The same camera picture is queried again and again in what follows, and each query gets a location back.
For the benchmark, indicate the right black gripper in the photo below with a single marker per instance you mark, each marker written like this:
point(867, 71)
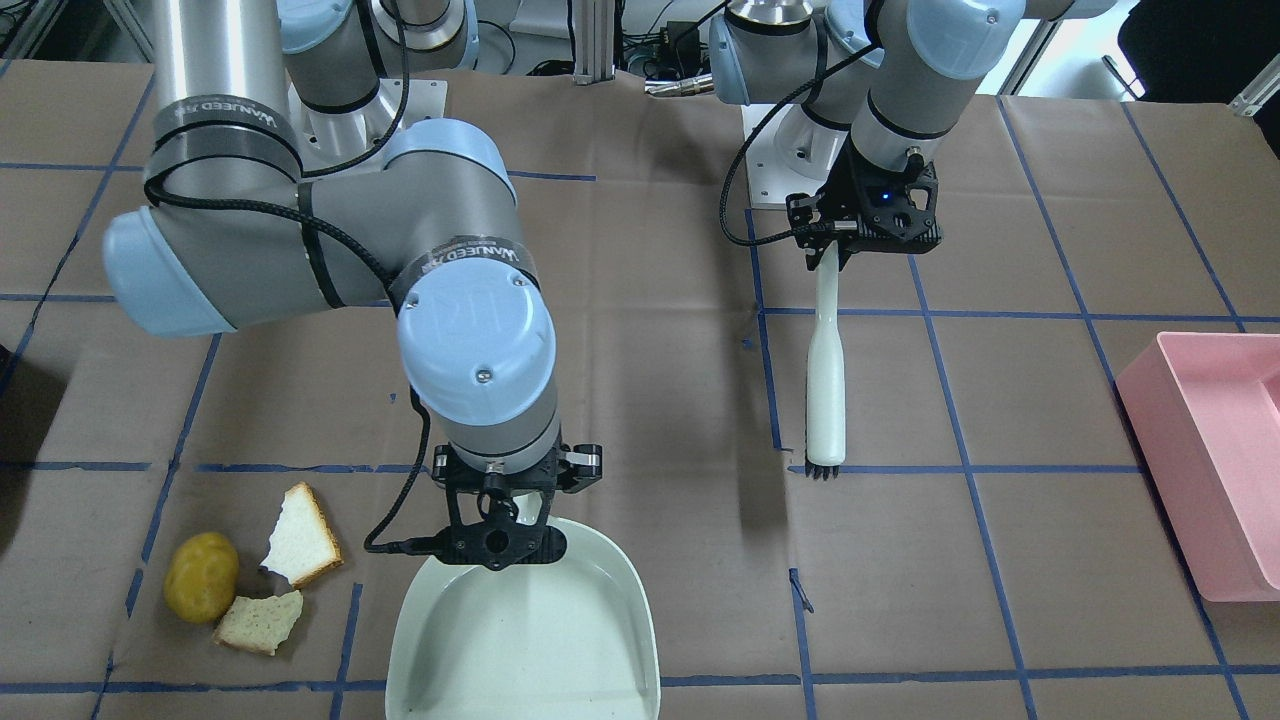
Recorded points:
point(585, 462)

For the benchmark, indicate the yellow potato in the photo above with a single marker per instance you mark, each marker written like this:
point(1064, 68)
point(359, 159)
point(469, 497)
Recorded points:
point(200, 583)

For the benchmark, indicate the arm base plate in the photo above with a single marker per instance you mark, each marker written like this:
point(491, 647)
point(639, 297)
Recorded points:
point(325, 140)
point(793, 154)

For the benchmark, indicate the small bread piece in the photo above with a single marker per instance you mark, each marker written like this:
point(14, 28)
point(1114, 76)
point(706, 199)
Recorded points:
point(259, 626)

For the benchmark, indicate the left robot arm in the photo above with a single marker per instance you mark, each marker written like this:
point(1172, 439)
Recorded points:
point(893, 78)

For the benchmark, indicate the pale green dustpan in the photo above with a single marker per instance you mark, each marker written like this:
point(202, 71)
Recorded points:
point(570, 640)

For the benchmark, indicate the large bread slice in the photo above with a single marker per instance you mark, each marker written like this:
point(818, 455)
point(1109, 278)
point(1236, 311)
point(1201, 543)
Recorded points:
point(302, 546)

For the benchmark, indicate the aluminium frame post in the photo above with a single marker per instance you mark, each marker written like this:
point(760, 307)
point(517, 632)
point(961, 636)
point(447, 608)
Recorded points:
point(593, 33)

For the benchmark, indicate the pink plastic bin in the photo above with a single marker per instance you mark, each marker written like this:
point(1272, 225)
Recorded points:
point(1204, 409)

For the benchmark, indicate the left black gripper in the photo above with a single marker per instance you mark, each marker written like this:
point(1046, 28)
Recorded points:
point(803, 212)

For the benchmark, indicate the pale green hand brush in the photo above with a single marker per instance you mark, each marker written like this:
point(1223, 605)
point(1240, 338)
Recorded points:
point(825, 396)

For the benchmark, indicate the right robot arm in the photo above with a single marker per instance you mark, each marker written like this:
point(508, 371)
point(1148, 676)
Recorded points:
point(238, 231)

